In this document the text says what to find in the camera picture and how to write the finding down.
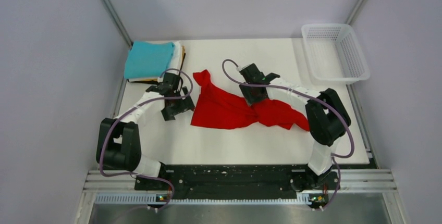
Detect red t-shirt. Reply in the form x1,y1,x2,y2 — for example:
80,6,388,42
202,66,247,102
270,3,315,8
191,70,310,132

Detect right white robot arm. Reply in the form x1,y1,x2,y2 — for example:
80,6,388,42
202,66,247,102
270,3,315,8
237,64,351,191

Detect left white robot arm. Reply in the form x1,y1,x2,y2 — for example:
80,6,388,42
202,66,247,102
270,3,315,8
96,68,195,189

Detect folded white t-shirt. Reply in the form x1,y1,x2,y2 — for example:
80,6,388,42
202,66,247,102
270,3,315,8
130,41,183,83

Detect folded teal t-shirt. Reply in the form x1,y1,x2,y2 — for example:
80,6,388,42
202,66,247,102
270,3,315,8
124,41,175,80

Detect white plastic basket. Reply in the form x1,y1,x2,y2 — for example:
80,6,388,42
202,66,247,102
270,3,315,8
301,23,371,85

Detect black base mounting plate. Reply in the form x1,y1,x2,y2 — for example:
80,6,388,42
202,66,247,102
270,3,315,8
134,165,340,209

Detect white slotted cable duct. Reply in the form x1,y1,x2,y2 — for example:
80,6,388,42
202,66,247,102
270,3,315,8
95,193,312,205

